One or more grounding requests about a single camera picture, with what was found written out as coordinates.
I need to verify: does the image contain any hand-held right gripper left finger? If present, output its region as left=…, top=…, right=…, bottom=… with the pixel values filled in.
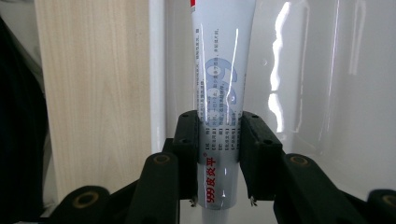
left=172, top=109, right=201, bottom=208

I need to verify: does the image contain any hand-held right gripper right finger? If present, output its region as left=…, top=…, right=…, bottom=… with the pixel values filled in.
left=238, top=110, right=285, bottom=208

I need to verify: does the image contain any white ointment tube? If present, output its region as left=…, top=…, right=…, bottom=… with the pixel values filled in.
left=189, top=0, right=258, bottom=224

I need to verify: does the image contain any white plastic storage box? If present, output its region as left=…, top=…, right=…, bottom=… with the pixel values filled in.
left=148, top=0, right=396, bottom=224

